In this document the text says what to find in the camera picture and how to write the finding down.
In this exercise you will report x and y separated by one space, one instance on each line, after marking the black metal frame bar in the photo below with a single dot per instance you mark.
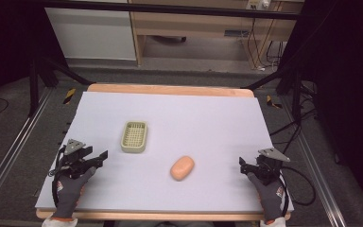
170 10

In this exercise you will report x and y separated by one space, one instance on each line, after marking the person's left hand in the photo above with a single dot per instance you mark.
69 194

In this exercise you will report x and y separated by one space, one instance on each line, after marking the wooden desk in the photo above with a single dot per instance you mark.
201 25

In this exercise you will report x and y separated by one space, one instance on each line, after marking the black metal stand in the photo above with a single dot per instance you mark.
291 85
36 82

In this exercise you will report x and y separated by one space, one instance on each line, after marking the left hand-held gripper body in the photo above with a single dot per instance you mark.
75 157

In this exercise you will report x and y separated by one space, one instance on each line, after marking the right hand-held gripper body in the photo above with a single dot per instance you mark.
269 165

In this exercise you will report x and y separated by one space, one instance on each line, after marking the yellow black striped marker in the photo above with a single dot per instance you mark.
69 96
273 102

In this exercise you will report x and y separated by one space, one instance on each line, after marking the orange soap bar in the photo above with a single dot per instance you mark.
182 168

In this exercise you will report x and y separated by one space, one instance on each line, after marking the aluminium floor rail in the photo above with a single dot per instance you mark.
11 148
318 176

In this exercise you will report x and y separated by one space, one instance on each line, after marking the white cabinet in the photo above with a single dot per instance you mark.
91 31

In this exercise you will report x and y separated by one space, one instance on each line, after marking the person's right hand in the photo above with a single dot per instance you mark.
270 197

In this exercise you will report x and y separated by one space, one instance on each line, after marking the white power strip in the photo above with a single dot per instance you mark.
258 4

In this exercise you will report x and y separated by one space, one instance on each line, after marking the white table cover board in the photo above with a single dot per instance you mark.
176 126

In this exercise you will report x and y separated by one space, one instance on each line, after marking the green soap dish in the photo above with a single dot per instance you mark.
134 136

